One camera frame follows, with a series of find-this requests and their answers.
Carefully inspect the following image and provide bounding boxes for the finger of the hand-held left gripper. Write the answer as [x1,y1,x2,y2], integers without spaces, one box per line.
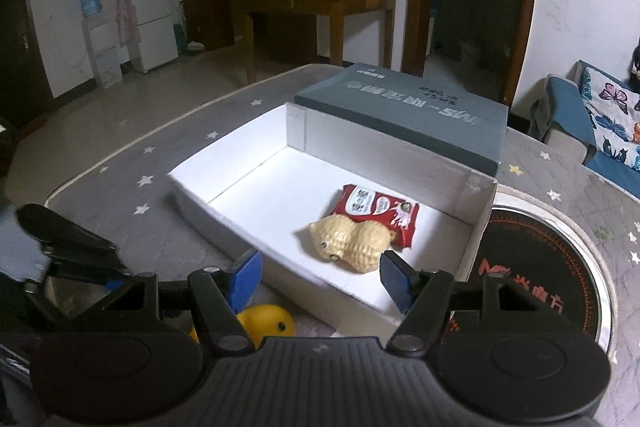
[17,204,121,259]
[41,251,137,294]

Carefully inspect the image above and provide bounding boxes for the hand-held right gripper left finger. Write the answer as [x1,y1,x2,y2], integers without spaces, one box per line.
[75,250,264,356]

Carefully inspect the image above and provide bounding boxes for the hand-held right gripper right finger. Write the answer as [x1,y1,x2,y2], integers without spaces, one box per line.
[378,250,557,356]

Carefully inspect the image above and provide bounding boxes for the yellow rubber duck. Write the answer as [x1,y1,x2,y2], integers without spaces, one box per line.
[189,304,296,351]

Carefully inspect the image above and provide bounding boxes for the white cardboard box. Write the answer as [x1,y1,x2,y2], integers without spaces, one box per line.
[166,103,499,342]

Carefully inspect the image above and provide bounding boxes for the grey star-printed desktop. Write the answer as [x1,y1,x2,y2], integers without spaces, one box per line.
[45,63,640,427]

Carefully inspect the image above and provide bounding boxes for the beige peanut toy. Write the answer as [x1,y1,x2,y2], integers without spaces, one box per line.
[307,214,396,274]

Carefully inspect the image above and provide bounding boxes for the red snack packet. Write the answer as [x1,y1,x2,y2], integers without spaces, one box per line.
[327,184,420,251]

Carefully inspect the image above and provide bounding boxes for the black round induction cooker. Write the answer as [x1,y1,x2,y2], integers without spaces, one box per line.
[440,192,619,364]

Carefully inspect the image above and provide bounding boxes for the grey box lid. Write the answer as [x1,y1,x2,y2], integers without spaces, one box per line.
[294,63,510,174]

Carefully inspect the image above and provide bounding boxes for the white water dispenser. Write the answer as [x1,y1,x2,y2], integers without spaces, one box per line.
[81,16,124,88]

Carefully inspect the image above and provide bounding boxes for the dark wooden door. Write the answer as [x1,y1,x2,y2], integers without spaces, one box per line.
[0,0,54,128]

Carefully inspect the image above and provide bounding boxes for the pink towel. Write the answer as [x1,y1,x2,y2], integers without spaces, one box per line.
[115,0,140,48]

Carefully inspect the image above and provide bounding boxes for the blue sofa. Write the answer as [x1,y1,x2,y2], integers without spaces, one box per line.
[529,59,640,200]

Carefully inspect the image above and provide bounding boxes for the white refrigerator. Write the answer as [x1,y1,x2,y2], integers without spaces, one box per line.
[125,0,180,74]

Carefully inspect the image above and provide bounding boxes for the butterfly print pillow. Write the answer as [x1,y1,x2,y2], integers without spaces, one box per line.
[581,64,640,174]

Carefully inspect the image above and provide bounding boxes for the brown wooden table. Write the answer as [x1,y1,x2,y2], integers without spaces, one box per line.
[229,0,400,86]

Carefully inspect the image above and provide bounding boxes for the brown wooden door frame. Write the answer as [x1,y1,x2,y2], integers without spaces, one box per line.
[400,0,542,106]

